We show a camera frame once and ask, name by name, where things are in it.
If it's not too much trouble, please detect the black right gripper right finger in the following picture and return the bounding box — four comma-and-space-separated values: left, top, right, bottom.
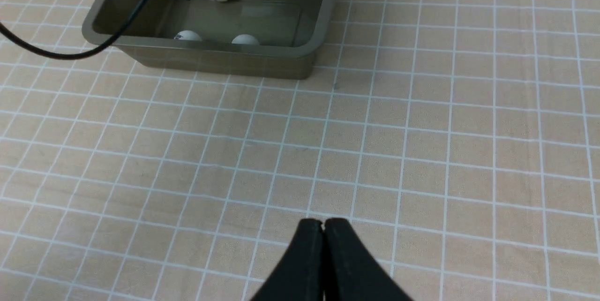
322, 218, 412, 301

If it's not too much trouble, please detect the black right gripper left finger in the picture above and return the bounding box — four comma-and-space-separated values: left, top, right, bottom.
252, 218, 324, 301

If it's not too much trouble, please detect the olive green plastic bin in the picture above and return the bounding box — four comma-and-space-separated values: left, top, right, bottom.
82, 0, 345, 80

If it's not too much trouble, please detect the beige checkered tablecloth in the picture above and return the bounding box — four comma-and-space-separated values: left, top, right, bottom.
0, 0, 600, 301

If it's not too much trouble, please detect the black camera cable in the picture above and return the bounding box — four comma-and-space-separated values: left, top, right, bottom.
0, 0, 184, 60

